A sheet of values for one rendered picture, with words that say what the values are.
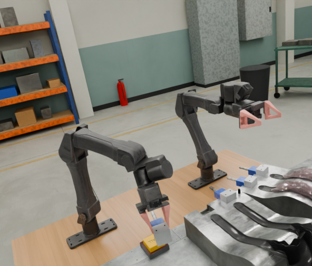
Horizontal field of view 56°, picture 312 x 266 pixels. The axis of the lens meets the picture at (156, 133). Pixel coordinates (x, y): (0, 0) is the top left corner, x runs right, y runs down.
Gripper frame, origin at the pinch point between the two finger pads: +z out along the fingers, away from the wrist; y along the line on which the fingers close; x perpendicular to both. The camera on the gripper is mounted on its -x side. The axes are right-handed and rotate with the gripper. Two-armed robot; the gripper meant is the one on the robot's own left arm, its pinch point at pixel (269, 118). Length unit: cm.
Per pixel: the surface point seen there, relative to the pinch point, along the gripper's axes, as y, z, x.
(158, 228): -45, -4, 24
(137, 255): -51, -15, 40
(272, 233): -17.6, 15.8, 28.0
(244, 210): -12.4, -0.6, 31.7
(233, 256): -31.9, 14.4, 29.5
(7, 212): -104, -239, 125
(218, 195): -14.6, -12.0, 29.9
